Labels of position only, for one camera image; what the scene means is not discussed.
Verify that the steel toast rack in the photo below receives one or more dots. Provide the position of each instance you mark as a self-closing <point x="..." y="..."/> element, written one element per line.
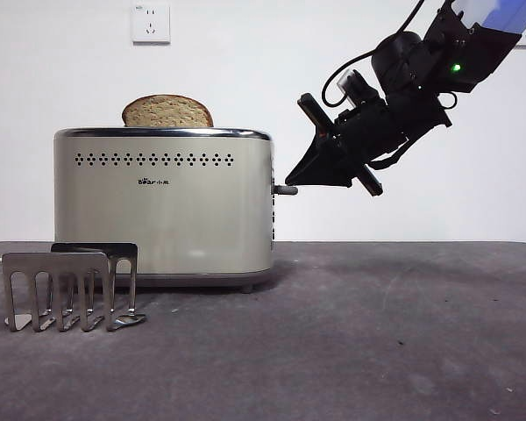
<point x="52" y="263"/>

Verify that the cream two-slot toaster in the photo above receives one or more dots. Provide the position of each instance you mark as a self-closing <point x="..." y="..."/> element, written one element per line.
<point x="179" y="219"/>

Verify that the brown bread slice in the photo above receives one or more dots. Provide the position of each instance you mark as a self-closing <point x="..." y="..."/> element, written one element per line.
<point x="166" y="112"/>

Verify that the grey toaster lever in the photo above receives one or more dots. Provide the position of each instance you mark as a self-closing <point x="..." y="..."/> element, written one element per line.
<point x="287" y="190"/>

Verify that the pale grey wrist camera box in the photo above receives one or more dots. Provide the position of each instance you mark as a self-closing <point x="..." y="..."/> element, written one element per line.
<point x="346" y="80"/>

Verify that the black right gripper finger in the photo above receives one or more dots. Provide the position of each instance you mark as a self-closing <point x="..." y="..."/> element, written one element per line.
<point x="333" y="173"/>
<point x="320" y="151"/>

